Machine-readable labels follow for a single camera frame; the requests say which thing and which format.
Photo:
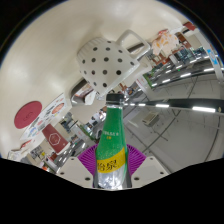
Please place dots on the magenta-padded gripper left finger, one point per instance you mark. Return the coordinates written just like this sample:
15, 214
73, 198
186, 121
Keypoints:
75, 170

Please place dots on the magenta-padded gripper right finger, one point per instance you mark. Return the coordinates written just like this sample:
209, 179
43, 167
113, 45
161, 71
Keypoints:
148, 170

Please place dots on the green-labelled clear drink bottle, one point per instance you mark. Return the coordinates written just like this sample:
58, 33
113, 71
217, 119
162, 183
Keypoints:
111, 146

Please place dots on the ceiling air conditioning unit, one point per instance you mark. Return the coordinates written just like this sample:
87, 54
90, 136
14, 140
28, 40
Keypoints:
150, 117

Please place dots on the flat round red coaster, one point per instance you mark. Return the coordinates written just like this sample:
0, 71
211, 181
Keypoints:
28, 115

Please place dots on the white folded napkin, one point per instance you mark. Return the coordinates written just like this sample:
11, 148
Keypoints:
90, 97

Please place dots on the group of ceiling strip lights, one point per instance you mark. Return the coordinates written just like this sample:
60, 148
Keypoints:
203, 109

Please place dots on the white black-dotted mug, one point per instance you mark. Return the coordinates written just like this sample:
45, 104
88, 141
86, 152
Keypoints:
106, 66

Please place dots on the crumpled orange-white food wrapper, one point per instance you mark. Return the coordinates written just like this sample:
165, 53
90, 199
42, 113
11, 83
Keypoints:
165, 41

